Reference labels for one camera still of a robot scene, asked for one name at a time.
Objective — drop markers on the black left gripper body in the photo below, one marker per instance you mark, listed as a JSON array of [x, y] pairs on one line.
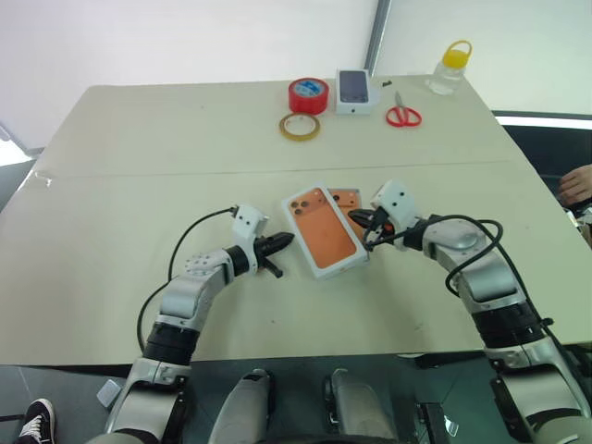
[[262, 254]]

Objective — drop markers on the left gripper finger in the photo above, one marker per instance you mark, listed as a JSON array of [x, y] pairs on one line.
[[279, 241], [273, 268]]

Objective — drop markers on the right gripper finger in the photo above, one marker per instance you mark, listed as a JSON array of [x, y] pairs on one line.
[[370, 241], [363, 217]]

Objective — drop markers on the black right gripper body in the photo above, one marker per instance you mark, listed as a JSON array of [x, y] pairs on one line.
[[383, 226]]

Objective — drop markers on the orange phone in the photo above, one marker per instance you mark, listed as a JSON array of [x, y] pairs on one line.
[[361, 196]]

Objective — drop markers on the orange smartphone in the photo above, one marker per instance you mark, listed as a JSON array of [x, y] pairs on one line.
[[348, 199]]

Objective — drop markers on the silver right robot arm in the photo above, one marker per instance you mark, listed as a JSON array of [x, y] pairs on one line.
[[490, 277]]

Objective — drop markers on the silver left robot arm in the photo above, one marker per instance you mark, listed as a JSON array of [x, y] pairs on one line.
[[180, 300]]

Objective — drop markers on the sealed dark-print phone box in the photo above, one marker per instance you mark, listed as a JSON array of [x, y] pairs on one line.
[[353, 90]]

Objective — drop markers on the light grey rectangular sponge block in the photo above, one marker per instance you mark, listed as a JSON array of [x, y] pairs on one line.
[[108, 393]]

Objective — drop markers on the clear yellowish tape roll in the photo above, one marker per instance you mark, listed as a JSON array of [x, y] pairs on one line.
[[284, 131]]

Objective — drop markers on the red tape roll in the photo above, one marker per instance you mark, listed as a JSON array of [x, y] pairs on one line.
[[307, 98]]

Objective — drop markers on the grey rounded robot leg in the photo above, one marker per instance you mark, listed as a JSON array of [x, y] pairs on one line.
[[242, 407], [356, 407]]

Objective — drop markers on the clear jar yellow lid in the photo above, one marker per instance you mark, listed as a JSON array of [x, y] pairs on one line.
[[446, 74]]

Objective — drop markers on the grey metal pole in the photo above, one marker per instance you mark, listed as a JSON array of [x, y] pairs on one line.
[[377, 37]]

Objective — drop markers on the black side furniture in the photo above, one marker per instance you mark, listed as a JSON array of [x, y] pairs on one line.
[[550, 148]]

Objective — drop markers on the bystander bare limb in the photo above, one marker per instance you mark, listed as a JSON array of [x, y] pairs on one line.
[[575, 185]]

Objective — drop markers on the black white sneaker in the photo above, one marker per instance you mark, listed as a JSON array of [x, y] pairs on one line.
[[37, 423]]

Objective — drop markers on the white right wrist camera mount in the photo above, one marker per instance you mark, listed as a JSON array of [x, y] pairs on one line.
[[395, 201]]

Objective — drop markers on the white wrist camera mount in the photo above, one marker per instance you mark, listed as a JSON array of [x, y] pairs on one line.
[[247, 224], [395, 201]]

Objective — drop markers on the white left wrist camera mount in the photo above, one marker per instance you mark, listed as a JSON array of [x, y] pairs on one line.
[[247, 224]]

